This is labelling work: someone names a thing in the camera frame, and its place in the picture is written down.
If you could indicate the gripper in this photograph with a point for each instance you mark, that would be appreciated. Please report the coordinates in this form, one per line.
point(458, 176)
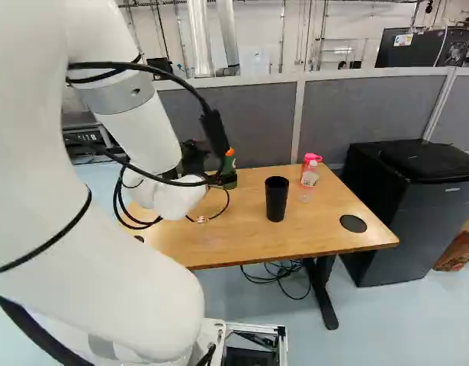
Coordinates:
point(194, 158)

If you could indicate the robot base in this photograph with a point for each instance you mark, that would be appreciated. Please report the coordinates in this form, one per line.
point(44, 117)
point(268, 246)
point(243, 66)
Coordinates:
point(253, 356)

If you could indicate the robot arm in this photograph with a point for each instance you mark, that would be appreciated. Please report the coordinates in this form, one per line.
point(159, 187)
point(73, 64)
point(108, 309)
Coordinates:
point(47, 190)

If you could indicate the green bottle with orange cap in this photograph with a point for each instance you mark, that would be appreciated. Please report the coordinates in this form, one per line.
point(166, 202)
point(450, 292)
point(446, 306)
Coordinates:
point(229, 166)

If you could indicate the clear bottle with pink cap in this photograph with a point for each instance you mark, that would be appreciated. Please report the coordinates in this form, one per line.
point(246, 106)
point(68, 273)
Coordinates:
point(309, 179)

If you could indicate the tall black cup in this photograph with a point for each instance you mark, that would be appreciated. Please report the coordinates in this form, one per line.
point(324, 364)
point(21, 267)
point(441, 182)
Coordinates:
point(276, 200)

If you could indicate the wooden table with black legs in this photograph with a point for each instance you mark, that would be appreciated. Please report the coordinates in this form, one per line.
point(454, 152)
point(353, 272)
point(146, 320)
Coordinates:
point(249, 232)

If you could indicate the grey office partition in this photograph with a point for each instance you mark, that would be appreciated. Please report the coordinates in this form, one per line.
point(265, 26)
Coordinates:
point(356, 114)

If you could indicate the black cabinet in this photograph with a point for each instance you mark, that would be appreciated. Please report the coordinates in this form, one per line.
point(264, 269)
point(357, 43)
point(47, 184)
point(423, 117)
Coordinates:
point(405, 213)

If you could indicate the cardboard box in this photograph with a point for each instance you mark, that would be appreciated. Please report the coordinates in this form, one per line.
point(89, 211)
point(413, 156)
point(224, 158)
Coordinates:
point(461, 248)

